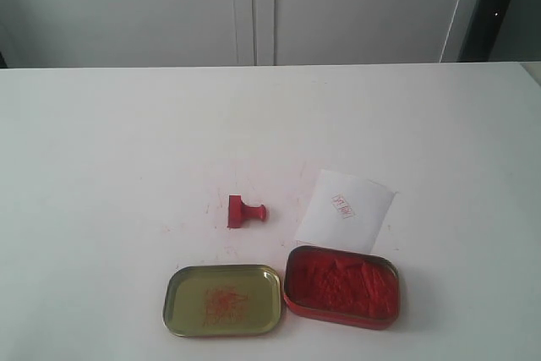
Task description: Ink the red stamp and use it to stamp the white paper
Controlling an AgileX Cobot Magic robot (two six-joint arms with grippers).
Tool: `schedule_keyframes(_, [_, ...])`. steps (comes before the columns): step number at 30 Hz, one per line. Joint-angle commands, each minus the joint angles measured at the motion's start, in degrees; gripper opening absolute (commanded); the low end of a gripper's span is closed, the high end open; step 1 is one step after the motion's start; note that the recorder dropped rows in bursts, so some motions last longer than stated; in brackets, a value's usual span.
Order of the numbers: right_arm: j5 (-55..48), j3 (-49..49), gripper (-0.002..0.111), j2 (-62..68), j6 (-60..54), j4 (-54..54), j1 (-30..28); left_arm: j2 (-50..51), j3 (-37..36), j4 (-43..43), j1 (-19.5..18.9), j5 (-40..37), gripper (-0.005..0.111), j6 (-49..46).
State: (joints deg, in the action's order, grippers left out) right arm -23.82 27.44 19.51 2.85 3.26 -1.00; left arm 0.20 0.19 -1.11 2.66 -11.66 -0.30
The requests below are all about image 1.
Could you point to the red ink pad tin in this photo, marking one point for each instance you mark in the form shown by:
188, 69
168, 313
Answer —
342, 287

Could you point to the gold tin lid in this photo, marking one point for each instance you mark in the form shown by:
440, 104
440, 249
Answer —
223, 300

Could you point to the red rubber stamp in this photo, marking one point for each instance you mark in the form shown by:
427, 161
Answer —
239, 212

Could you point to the white paper sheet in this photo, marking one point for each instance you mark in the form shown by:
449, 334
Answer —
345, 213

